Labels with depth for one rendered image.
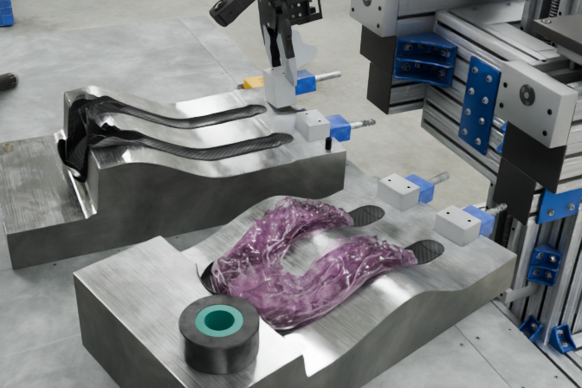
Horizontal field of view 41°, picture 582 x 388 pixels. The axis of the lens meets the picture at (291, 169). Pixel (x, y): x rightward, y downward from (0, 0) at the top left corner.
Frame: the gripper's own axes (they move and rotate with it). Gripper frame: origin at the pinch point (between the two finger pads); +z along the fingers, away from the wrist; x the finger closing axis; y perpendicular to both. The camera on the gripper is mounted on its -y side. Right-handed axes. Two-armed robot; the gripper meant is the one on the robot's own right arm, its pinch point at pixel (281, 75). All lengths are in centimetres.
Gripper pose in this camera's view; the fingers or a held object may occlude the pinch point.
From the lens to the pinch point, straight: 131.1
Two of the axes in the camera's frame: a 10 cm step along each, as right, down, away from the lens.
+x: -4.0, -3.5, 8.5
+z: 1.5, 8.9, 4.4
